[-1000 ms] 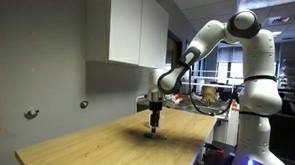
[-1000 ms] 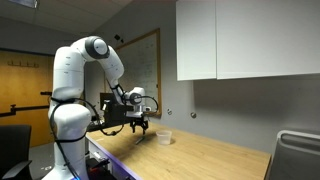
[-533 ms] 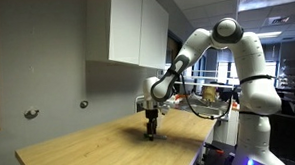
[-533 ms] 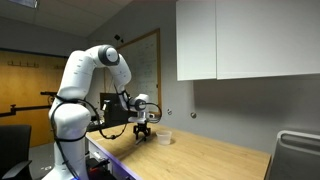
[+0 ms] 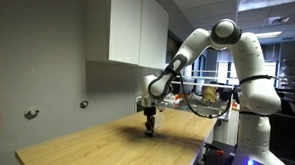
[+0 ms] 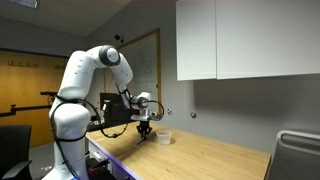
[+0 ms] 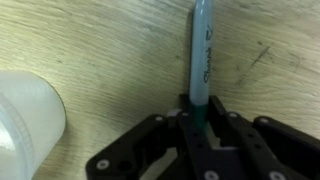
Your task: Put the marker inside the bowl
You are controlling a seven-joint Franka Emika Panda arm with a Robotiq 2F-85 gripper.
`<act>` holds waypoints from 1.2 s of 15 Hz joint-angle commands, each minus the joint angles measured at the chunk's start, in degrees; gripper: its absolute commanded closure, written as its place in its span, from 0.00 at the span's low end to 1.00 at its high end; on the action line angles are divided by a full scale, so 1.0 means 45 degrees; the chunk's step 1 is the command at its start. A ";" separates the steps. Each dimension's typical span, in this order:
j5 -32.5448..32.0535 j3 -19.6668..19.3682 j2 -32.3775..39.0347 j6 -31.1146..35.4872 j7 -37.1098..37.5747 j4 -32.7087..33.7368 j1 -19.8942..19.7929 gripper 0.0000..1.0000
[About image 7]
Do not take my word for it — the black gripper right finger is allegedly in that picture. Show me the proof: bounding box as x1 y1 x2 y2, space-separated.
206 95 320 180

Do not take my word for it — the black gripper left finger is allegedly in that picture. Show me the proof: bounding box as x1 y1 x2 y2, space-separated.
85 94 215 180

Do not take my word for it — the green and white marker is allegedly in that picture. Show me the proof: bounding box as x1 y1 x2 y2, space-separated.
188 0 214 132

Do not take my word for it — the clear plastic cup bowl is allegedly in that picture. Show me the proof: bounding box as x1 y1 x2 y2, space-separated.
0 69 68 180

